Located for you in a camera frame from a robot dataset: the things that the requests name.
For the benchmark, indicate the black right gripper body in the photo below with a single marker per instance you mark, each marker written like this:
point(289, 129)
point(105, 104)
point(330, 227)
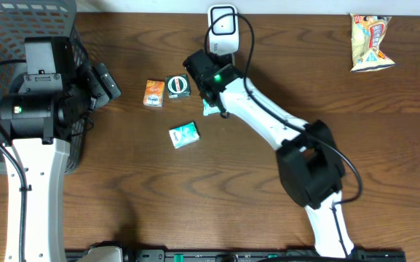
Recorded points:
point(212, 104)

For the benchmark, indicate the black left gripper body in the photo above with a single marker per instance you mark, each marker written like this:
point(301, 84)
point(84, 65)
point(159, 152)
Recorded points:
point(98, 86)

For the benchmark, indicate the mint green snack pouch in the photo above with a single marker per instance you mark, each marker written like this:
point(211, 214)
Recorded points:
point(209, 109)

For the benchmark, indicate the round green white item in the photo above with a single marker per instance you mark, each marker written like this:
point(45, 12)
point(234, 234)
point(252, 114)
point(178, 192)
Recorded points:
point(178, 86)

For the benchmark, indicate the green tissue pack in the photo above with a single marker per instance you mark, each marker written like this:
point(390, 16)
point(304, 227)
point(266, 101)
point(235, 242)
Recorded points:
point(183, 135)

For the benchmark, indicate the orange tissue pack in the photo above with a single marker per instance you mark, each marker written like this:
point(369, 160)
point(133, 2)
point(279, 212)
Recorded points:
point(154, 92)

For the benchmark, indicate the yellow white snack bag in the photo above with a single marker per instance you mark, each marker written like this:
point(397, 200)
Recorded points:
point(368, 31)

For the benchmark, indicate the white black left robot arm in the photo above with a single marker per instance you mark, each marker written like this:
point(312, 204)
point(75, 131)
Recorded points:
point(47, 107)

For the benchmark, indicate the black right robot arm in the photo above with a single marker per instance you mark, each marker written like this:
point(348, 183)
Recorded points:
point(310, 166)

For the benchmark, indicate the white barcode scanner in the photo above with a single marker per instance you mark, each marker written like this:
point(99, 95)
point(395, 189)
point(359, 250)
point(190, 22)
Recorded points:
point(224, 35)

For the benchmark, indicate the dark grey plastic basket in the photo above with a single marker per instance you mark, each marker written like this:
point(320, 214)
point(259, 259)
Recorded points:
point(25, 18)

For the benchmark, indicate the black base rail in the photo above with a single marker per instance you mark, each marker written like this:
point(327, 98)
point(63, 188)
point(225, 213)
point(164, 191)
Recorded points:
point(246, 256)

